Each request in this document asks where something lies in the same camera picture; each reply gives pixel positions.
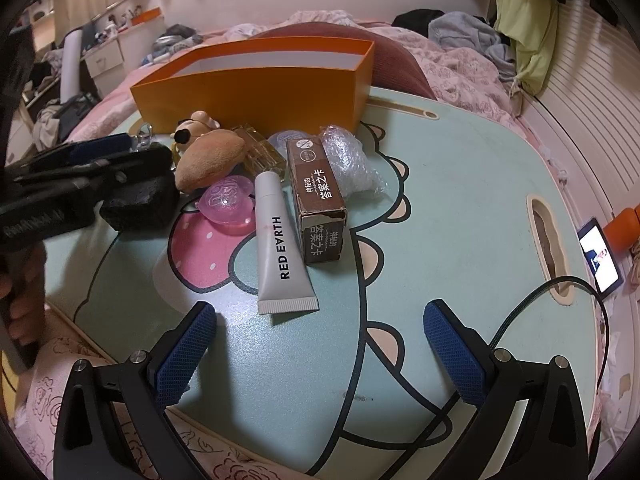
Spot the white cosmetic tube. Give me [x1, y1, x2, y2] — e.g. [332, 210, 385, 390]
[254, 171, 321, 316]

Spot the orange cardboard box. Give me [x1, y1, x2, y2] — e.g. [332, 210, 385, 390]
[130, 39, 376, 135]

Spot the brown card box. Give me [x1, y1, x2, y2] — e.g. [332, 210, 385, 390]
[286, 134, 347, 265]

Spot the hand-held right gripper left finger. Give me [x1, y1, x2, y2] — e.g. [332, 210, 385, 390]
[52, 301, 218, 480]

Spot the black rough block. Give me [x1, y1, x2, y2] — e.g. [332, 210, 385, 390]
[100, 175, 180, 233]

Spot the grey-blue crumpled clothing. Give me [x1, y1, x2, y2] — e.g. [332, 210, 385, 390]
[429, 12, 518, 78]

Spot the yellow-green hanging garment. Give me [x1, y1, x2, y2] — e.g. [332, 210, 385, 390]
[492, 0, 560, 96]

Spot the tan plush bread toy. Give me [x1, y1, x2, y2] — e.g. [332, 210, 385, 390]
[174, 129, 248, 195]

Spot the orange object beside tablet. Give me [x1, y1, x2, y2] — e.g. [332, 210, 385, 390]
[602, 204, 640, 251]

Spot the clear perfume bottle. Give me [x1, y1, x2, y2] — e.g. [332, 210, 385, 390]
[232, 127, 286, 181]

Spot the black cable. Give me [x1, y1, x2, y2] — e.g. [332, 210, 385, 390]
[302, 275, 611, 478]

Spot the pink plastic capsule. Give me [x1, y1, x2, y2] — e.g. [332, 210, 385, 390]
[199, 176, 257, 235]

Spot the tablet with lit screen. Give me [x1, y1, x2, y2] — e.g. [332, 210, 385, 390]
[577, 217, 626, 297]

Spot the cartoon dog keychain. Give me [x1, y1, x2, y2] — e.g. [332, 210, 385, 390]
[131, 110, 222, 161]

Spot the clear plastic capsule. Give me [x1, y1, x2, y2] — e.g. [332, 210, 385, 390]
[267, 130, 313, 153]

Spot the dark bag with clothes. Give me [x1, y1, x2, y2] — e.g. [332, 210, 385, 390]
[35, 95, 98, 143]

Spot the black crumpled clothing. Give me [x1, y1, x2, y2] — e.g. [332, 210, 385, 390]
[391, 8, 446, 36]

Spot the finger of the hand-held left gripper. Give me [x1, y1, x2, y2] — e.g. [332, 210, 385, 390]
[10, 144, 176, 196]
[30, 132, 135, 166]

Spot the white rolled tube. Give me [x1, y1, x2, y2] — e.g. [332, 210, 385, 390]
[60, 30, 83, 103]

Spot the striped clothing on bed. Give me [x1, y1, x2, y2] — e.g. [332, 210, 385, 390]
[145, 25, 203, 63]

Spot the red-brown pillow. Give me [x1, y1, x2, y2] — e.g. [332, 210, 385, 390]
[255, 22, 437, 101]

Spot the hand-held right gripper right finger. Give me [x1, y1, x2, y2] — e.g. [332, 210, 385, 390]
[422, 299, 601, 480]

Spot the bubble wrap packet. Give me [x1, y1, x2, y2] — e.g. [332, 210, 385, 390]
[320, 125, 388, 198]

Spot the white drawer cabinet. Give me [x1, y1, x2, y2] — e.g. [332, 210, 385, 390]
[82, 40, 125, 78]

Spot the person's left hand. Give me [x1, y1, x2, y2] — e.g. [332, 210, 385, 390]
[0, 245, 48, 348]

